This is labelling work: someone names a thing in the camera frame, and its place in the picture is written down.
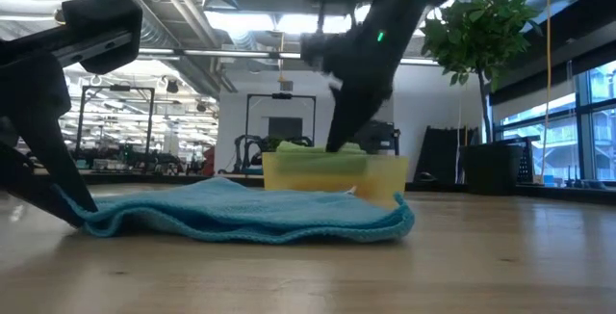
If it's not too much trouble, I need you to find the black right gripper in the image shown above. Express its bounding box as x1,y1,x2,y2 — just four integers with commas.
301,14,411,154

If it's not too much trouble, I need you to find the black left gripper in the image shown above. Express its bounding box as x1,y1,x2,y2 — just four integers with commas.
0,0,144,229

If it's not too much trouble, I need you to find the green microfiber towel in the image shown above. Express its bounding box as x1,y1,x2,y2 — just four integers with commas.
274,140,370,176

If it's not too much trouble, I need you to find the yellow translucent plastic bin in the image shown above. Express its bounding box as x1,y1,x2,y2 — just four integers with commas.
262,152,410,209

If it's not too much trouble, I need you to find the blue microfiber towel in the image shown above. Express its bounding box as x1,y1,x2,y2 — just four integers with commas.
50,176,416,246

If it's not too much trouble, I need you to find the small background potted plant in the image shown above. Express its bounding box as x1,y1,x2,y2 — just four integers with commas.
262,134,290,154

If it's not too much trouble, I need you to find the black leaning panel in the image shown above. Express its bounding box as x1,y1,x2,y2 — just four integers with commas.
412,125,482,185

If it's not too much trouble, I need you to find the long ceiling light strip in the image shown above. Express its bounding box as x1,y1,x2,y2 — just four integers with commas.
137,46,442,67

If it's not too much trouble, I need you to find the black plant pot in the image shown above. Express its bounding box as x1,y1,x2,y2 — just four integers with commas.
459,143,526,197

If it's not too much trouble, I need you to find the green leafy plant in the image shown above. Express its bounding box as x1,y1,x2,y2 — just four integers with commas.
421,0,543,144

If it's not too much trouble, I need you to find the black equipment rack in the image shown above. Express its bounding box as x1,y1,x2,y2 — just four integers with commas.
495,135,541,184

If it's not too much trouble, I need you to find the black wall screen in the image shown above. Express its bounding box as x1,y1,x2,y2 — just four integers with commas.
358,119,401,156

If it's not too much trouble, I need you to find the black robot station frame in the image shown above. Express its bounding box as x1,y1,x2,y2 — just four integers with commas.
244,92,318,149
77,85,156,161

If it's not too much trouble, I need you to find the black aluminium table frame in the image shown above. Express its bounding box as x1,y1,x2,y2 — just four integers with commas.
31,170,616,205

